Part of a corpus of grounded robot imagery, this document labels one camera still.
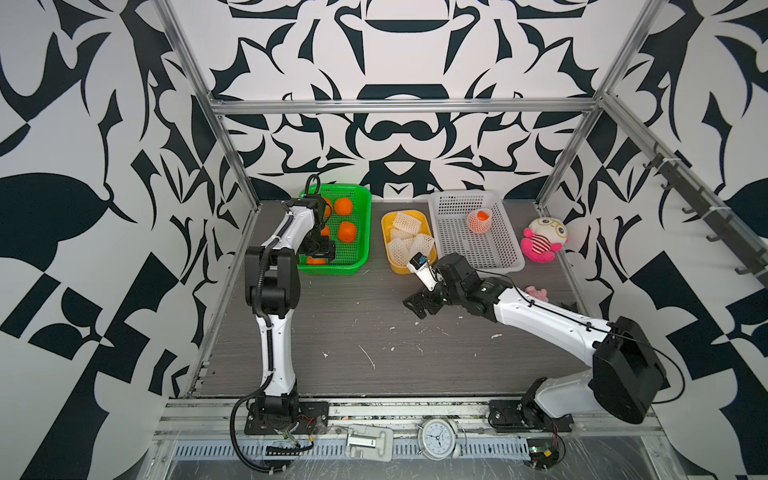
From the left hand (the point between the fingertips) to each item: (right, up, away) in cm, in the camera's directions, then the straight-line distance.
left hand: (310, 254), depth 98 cm
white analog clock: (+36, -40, -30) cm, 61 cm away
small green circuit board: (+61, -45, -27) cm, 80 cm away
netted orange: (+9, +17, +12) cm, 23 cm away
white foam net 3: (+29, +1, -2) cm, 29 cm away
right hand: (+32, -8, -15) cm, 36 cm away
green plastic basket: (+12, +9, +7) cm, 17 cm away
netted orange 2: (+57, +11, +6) cm, 58 cm away
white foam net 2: (+36, +4, -2) cm, 36 cm away
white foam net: (+32, +11, +9) cm, 35 cm away
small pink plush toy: (+71, -11, -6) cm, 72 cm away
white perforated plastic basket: (+62, +1, +6) cm, 63 cm away
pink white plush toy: (+77, +5, +4) cm, 77 cm away
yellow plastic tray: (+32, +7, +8) cm, 33 cm away
